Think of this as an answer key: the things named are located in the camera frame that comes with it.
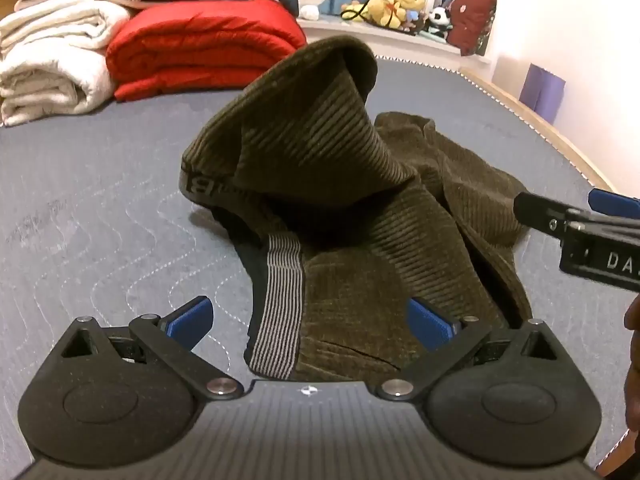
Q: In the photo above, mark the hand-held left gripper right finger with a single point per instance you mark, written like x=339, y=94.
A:
x=424, y=322

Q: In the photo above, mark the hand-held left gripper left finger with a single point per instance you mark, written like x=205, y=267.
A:
x=192, y=321

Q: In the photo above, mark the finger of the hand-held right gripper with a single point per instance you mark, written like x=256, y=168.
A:
x=537, y=212
x=612, y=202

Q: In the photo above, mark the person's right hand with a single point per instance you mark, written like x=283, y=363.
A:
x=634, y=350

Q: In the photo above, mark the purple box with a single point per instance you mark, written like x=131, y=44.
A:
x=542, y=92

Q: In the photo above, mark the dark red pillow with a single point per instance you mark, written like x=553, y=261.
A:
x=470, y=20

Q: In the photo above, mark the panda plush toy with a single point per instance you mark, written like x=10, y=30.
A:
x=439, y=20

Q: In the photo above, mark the large yellow plush toy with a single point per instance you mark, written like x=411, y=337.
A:
x=395, y=5

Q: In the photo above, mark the small yellow plush toy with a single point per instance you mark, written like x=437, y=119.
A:
x=354, y=11

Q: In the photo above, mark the red folded quilt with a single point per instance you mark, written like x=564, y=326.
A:
x=205, y=45

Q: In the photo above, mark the white folded blanket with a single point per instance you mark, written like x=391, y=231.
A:
x=50, y=60

